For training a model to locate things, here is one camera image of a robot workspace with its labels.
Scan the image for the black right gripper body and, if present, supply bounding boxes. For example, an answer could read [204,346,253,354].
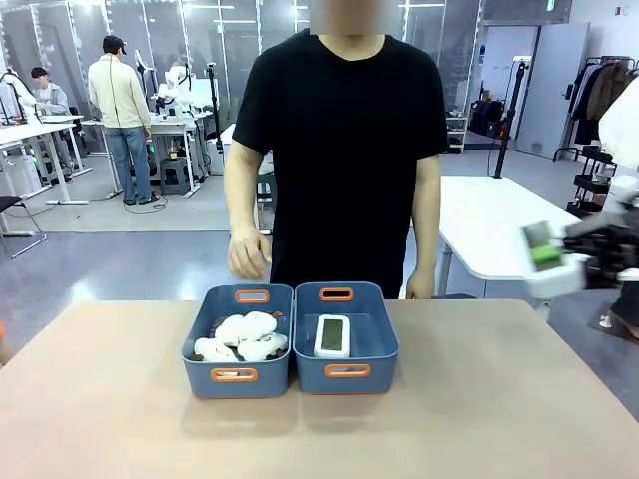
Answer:
[562,212,639,291]

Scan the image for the person's left forearm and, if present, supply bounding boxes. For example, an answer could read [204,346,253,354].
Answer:
[411,199,441,273]

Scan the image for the person's right forearm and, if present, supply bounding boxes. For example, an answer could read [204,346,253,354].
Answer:
[224,189,266,240]

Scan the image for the person's left hand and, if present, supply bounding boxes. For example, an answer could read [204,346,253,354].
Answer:
[404,268,438,300]

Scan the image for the person's right hand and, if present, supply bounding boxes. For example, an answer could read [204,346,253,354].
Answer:
[227,227,274,281]

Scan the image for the large white table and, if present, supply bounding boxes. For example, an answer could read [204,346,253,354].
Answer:
[437,175,585,301]

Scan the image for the black rolling cart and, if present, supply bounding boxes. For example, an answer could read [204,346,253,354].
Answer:
[566,146,616,219]

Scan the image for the black tripod stand orange light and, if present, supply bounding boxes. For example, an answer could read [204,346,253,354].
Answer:
[492,57,531,180]

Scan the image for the white shoe rack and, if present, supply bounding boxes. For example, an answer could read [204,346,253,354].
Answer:
[445,115,470,154]

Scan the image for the black bags pile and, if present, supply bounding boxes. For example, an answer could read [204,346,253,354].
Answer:
[468,98,506,140]

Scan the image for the coat rack with clothes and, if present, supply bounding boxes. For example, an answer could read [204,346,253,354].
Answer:
[552,55,639,162]

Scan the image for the grey door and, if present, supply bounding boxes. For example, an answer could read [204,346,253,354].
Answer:
[515,22,591,161]

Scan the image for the person in black t-shirt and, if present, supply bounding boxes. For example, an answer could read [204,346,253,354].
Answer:
[232,32,450,300]

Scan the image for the grey plastic stool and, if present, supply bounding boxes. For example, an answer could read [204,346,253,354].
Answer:
[256,167,277,236]

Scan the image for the dark grey step stool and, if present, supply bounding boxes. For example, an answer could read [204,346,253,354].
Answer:
[159,159,192,197]

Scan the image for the white workbench with equipment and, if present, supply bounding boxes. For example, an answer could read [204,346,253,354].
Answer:
[79,115,211,199]

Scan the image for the man in cream sweater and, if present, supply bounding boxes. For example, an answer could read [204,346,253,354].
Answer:
[88,34,162,207]

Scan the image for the seated person grey hoodie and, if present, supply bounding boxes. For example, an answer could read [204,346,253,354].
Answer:
[29,66,72,117]

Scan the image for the black folding chair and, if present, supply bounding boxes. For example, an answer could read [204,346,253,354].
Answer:
[0,195,49,260]

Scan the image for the white desk with legs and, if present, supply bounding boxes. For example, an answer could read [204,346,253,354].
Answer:
[0,115,94,206]

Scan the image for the blue basket orange handles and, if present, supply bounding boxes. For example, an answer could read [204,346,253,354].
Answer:
[181,283,295,400]
[292,281,401,396]

